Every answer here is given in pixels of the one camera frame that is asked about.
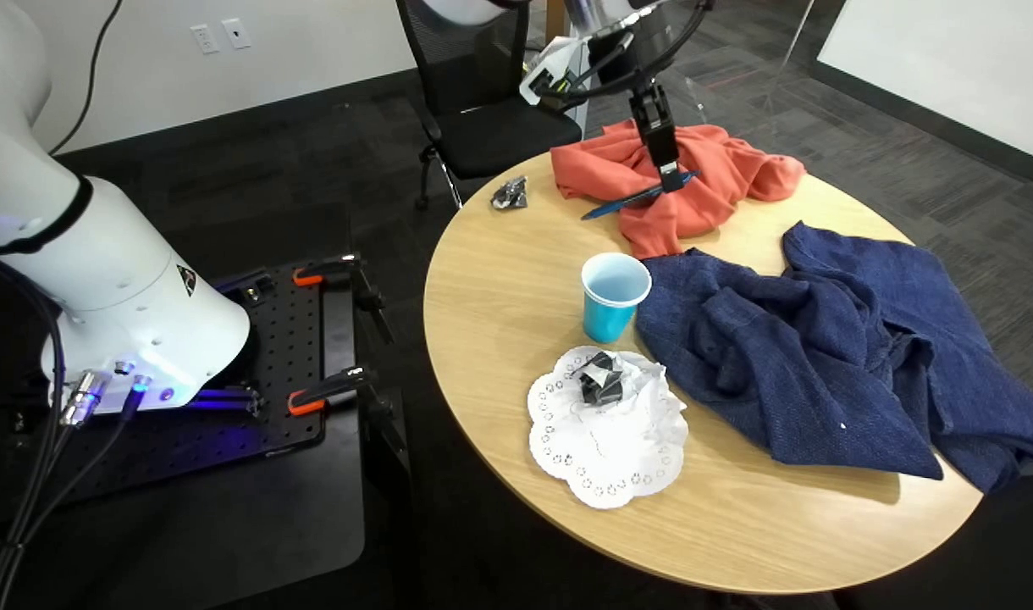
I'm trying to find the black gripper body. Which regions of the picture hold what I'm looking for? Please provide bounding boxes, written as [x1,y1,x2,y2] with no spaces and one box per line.
[627,77,678,137]

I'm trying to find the blue pen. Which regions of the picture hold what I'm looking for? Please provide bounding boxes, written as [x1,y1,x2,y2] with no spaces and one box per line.
[578,170,701,225]

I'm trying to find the blue plastic cup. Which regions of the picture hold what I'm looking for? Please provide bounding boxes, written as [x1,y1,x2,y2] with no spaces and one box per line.
[578,249,657,347]

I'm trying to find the orange cloth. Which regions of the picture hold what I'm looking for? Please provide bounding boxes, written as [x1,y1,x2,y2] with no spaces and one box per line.
[548,120,808,262]

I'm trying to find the small black silver object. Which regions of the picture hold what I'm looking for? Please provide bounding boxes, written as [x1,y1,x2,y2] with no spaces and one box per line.
[487,174,531,218]

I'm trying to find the black mesh office chair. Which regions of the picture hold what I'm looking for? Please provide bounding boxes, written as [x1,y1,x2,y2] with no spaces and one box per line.
[394,0,588,212]

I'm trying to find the black binder clip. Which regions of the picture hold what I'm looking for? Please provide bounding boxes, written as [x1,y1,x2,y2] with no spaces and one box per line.
[574,348,629,411]

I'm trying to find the dark blue cloth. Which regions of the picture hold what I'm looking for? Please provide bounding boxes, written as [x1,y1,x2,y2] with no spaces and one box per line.
[632,220,1033,497]

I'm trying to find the white paper doily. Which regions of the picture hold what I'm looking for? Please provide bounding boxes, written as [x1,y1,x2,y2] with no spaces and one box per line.
[521,343,692,513]

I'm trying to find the black orange clamp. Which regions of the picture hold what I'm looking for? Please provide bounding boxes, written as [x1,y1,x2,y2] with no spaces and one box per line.
[285,362,370,425]
[289,249,367,290]

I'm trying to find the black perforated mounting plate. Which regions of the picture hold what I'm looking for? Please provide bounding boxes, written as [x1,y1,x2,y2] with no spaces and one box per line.
[0,249,372,534]

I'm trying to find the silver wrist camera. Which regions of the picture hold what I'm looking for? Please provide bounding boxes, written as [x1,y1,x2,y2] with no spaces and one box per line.
[518,34,592,111]

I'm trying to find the white wall outlet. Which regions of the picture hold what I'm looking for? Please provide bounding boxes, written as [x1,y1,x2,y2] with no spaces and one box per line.
[187,18,223,56]
[219,15,255,53]

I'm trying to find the black wall cable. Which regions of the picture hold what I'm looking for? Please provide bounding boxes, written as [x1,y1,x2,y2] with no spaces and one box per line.
[44,0,130,155]

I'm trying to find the black base cable bundle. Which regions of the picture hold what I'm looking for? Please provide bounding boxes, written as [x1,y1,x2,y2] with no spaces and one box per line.
[0,376,150,610]

